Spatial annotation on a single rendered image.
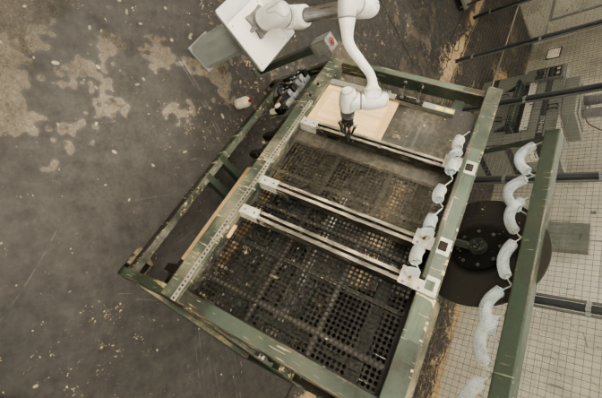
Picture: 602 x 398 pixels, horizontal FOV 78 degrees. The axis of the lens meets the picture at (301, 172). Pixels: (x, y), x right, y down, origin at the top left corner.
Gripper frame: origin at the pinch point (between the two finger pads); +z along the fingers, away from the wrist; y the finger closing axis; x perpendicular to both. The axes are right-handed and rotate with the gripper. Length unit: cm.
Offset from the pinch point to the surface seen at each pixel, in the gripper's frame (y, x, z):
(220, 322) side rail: -10, -136, 6
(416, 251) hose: 66, -66, -11
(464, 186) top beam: 78, -9, -1
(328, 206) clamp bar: 11, -53, 2
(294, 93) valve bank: -57, 29, 3
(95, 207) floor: -138, -112, 16
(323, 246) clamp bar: 20, -77, 3
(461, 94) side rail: 57, 75, 5
